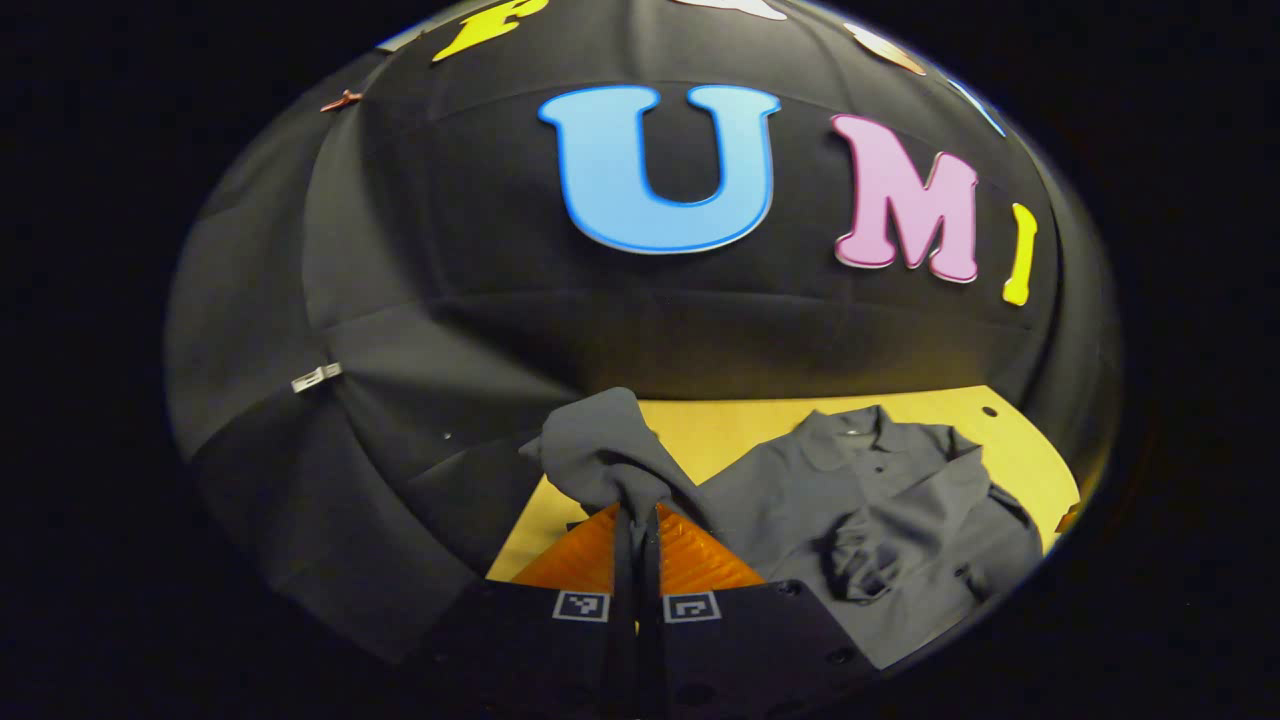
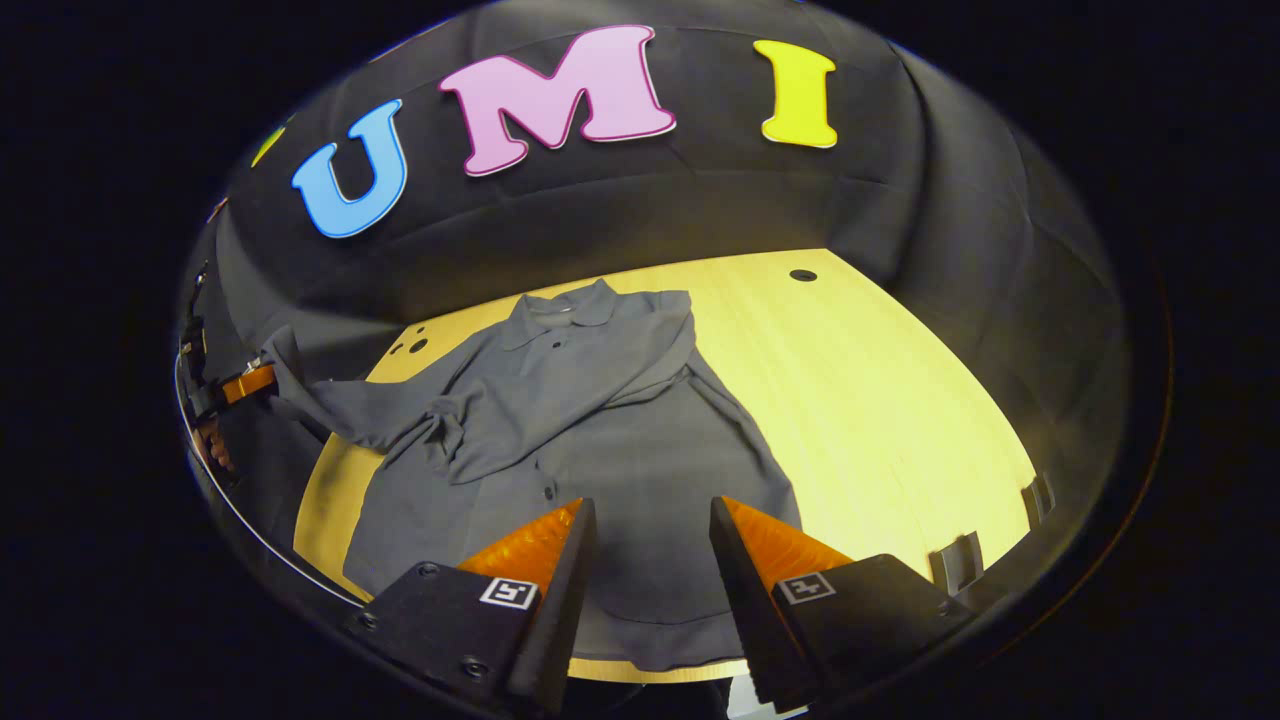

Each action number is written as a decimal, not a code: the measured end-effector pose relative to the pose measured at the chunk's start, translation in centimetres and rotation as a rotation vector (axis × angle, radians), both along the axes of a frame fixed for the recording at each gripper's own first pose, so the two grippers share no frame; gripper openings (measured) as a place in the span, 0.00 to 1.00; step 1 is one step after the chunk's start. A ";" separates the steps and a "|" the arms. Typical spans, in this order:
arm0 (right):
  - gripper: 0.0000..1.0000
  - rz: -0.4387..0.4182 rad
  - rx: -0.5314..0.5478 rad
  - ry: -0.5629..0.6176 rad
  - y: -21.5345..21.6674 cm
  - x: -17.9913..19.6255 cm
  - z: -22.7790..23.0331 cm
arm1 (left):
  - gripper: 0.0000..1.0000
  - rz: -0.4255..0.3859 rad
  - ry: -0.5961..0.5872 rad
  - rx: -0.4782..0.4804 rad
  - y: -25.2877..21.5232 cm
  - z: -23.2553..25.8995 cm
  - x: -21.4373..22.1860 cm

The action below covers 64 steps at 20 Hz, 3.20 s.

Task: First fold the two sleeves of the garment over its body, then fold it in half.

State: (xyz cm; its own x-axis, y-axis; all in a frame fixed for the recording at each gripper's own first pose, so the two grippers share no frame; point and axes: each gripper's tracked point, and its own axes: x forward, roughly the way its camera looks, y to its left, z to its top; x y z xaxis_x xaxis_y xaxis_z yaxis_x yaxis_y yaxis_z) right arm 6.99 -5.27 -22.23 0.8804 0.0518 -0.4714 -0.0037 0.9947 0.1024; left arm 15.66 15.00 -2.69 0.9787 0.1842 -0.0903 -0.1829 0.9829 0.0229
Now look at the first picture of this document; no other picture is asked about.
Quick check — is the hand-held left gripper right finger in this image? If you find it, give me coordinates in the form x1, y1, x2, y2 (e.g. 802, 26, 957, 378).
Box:
640, 503, 881, 720

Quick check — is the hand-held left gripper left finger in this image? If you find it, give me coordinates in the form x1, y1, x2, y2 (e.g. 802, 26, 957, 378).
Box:
400, 503, 637, 720

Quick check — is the grey button shirt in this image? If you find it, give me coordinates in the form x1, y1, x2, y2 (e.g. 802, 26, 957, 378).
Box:
520, 387, 1046, 669

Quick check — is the black backdrop cloth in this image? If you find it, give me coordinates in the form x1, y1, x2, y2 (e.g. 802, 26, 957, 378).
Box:
165, 0, 1121, 666

